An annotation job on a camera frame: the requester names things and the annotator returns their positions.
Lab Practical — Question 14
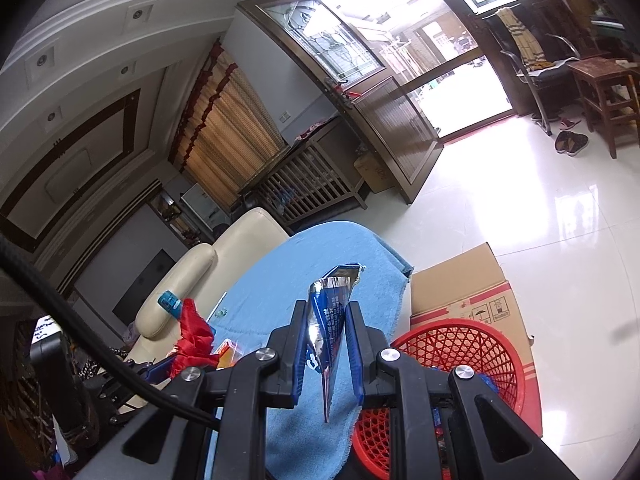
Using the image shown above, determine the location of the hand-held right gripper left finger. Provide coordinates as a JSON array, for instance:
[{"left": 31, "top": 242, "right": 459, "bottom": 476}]
[{"left": 120, "top": 300, "right": 312, "bottom": 480}]

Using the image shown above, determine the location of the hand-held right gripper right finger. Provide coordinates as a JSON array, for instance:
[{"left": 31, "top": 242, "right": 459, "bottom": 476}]
[{"left": 345, "top": 301, "right": 576, "bottom": 480}]

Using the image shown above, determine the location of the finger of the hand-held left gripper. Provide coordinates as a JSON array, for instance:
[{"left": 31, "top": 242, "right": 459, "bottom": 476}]
[
  {"left": 127, "top": 357, "right": 176, "bottom": 386},
  {"left": 100, "top": 382, "right": 151, "bottom": 418}
]

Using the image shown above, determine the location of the blue silver foil packet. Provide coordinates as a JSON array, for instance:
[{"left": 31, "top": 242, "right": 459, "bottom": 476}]
[{"left": 307, "top": 262, "right": 363, "bottom": 423}]

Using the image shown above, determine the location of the red plastic bag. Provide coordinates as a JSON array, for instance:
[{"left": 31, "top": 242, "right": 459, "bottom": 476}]
[{"left": 167, "top": 298, "right": 221, "bottom": 378}]

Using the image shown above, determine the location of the red plastic mesh basket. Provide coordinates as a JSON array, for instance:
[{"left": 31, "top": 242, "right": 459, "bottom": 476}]
[{"left": 350, "top": 319, "right": 527, "bottom": 476}]

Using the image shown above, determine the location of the black floral cloth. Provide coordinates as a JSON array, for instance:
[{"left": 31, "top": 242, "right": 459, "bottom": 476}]
[{"left": 75, "top": 347, "right": 128, "bottom": 386}]

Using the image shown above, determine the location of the teal thermos bottle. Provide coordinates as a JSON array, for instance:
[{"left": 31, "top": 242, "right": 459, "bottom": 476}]
[{"left": 157, "top": 290, "right": 188, "bottom": 318}]

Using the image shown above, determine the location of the orange white carton box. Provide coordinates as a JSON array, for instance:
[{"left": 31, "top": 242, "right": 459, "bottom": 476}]
[{"left": 212, "top": 339, "right": 241, "bottom": 368}]

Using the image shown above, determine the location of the black television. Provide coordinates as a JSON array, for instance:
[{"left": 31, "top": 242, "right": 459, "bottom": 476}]
[{"left": 112, "top": 249, "right": 176, "bottom": 326}]

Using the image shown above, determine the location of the blue tablecloth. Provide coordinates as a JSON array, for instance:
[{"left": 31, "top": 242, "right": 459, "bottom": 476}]
[{"left": 200, "top": 220, "right": 416, "bottom": 480}]

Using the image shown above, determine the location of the large cardboard box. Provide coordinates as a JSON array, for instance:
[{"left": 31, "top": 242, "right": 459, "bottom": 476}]
[{"left": 409, "top": 242, "right": 543, "bottom": 436}]

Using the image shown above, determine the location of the cream leather sofa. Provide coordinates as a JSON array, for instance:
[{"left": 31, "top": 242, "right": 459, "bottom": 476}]
[{"left": 120, "top": 207, "right": 291, "bottom": 366}]

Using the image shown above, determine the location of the dark display cabinet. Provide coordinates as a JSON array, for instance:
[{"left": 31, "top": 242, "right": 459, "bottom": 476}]
[{"left": 147, "top": 187, "right": 201, "bottom": 251}]

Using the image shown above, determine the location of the white appliance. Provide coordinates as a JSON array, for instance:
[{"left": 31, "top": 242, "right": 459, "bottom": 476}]
[{"left": 180, "top": 185, "right": 226, "bottom": 233}]

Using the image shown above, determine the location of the wooden slatted crib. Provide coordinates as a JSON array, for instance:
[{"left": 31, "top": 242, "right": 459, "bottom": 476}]
[{"left": 240, "top": 115, "right": 371, "bottom": 226}]

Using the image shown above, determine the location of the small cardboard box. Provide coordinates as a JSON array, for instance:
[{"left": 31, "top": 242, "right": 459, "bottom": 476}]
[{"left": 352, "top": 152, "right": 396, "bottom": 193}]

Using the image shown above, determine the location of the pink cloth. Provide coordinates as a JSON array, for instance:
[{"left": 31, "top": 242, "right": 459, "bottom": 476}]
[{"left": 295, "top": 120, "right": 341, "bottom": 143}]

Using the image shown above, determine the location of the brown glass door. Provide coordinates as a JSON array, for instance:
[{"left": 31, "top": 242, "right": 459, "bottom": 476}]
[{"left": 237, "top": 0, "right": 446, "bottom": 203}]

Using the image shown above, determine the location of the tan curtain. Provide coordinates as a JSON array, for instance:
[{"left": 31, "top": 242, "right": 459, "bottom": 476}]
[{"left": 167, "top": 40, "right": 291, "bottom": 206}]

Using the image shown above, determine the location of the striped towel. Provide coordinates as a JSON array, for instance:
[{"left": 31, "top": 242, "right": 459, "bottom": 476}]
[{"left": 495, "top": 7, "right": 546, "bottom": 73}]

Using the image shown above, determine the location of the wooden stool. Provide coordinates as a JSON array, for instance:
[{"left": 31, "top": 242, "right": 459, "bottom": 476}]
[{"left": 567, "top": 57, "right": 640, "bottom": 161}]

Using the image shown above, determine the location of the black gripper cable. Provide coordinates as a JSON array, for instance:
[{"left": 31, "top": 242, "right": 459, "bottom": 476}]
[{"left": 0, "top": 235, "right": 223, "bottom": 431}]

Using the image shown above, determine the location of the metal frame chair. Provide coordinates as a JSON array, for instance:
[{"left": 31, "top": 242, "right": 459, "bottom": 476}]
[{"left": 487, "top": 7, "right": 581, "bottom": 136}]

